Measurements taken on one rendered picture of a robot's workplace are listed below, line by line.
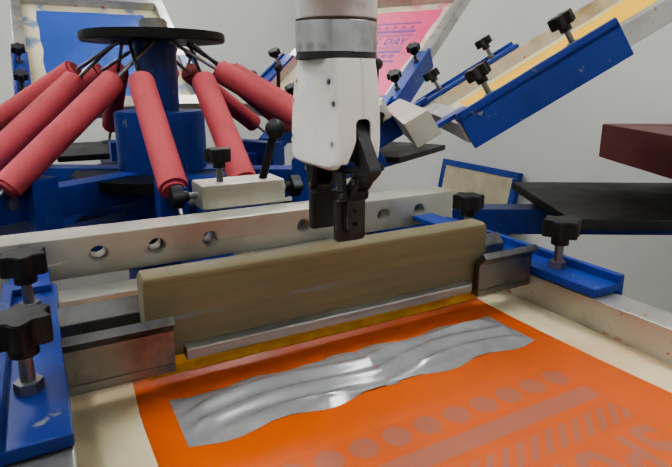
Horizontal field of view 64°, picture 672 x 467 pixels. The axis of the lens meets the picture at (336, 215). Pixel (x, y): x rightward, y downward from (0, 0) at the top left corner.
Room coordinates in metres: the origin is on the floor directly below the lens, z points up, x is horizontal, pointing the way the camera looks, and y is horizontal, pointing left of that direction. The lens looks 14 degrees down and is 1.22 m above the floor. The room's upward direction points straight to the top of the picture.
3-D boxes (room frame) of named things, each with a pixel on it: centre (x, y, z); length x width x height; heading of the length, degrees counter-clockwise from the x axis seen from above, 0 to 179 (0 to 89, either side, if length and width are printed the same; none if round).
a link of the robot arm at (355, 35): (0.53, 0.00, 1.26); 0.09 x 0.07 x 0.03; 29
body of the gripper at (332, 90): (0.53, 0.00, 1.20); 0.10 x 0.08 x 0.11; 29
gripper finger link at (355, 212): (0.49, -0.02, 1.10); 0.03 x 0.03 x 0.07; 29
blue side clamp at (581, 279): (0.69, -0.23, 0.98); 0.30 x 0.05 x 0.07; 29
